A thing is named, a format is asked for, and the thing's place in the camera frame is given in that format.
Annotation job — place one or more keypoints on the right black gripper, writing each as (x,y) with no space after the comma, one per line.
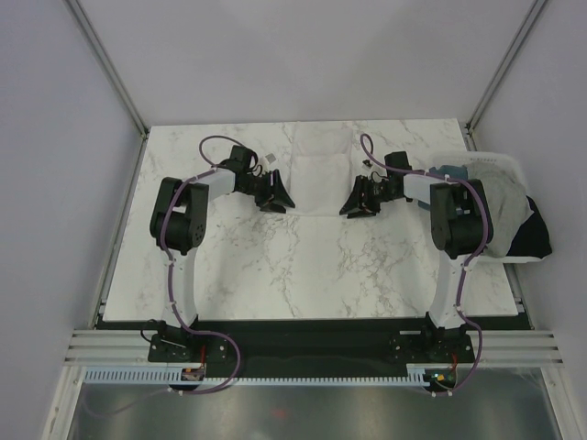
(356,206)

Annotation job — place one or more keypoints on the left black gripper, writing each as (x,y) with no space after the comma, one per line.
(275,197)

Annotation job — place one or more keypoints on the white t shirt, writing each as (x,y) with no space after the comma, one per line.
(320,168)

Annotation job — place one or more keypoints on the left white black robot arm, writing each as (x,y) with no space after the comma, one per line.
(179,219)

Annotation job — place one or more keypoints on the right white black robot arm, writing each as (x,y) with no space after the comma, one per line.
(460,225)

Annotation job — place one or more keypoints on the white laundry basket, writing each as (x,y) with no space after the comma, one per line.
(463,158)

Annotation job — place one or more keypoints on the blue t shirt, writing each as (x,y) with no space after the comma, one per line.
(452,173)

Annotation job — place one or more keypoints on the grey t shirt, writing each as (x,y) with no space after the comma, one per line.
(507,202)

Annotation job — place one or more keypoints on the black t shirt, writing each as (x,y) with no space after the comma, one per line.
(532,238)

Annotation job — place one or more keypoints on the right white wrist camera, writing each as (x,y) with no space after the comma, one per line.
(366,166)

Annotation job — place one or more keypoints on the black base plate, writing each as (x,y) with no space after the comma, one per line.
(306,369)

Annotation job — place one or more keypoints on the right aluminium corner post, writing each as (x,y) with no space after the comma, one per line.
(521,36)

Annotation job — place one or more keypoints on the aluminium corner post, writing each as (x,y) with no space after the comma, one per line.
(96,46)
(521,36)

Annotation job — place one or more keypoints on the left aluminium corner post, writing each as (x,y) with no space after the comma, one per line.
(96,46)

